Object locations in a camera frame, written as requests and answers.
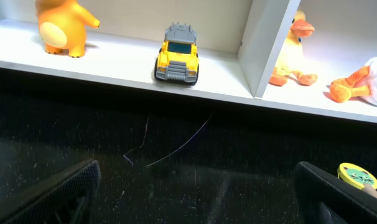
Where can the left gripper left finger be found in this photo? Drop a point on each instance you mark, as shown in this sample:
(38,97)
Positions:
(51,199)

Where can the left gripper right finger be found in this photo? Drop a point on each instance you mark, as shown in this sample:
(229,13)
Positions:
(331,199)

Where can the yellow rattle drum toy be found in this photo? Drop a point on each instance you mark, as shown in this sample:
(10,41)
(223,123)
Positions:
(356,175)

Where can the orange toy dinosaur figure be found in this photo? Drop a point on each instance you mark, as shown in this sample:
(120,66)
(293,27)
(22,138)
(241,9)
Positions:
(62,25)

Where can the grey and yellow toy truck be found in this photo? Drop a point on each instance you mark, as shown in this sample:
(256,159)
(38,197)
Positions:
(177,59)

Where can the white plush duck with hat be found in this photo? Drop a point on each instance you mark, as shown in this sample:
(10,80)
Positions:
(375,82)

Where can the white shelf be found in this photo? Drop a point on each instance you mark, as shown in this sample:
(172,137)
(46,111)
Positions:
(120,65)

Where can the yellow plush duck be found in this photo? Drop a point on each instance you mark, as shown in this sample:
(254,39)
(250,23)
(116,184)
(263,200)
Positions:
(289,53)

